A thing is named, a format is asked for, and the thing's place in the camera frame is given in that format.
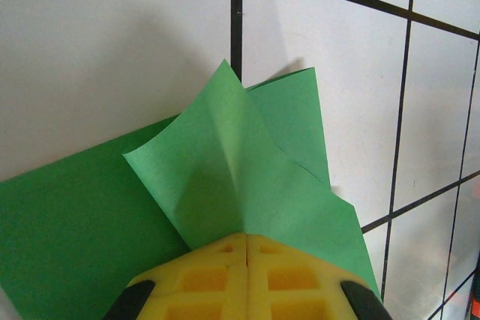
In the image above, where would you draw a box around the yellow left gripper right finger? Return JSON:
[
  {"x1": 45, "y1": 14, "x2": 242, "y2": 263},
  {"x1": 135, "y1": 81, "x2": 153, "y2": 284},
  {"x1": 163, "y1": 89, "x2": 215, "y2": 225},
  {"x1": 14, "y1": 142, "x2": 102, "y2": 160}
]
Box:
[{"x1": 247, "y1": 233, "x2": 394, "y2": 320}]

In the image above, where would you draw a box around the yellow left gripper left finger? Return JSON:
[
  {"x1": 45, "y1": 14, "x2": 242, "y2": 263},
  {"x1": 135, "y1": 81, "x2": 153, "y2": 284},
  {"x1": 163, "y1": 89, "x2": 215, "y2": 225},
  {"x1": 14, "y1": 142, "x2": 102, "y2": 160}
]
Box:
[{"x1": 102, "y1": 232, "x2": 248, "y2": 320}]

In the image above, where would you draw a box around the green paper sheet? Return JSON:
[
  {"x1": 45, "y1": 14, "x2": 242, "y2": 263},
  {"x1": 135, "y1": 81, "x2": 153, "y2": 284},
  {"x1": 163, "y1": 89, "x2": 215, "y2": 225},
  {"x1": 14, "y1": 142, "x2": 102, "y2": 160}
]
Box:
[{"x1": 0, "y1": 59, "x2": 384, "y2": 320}]

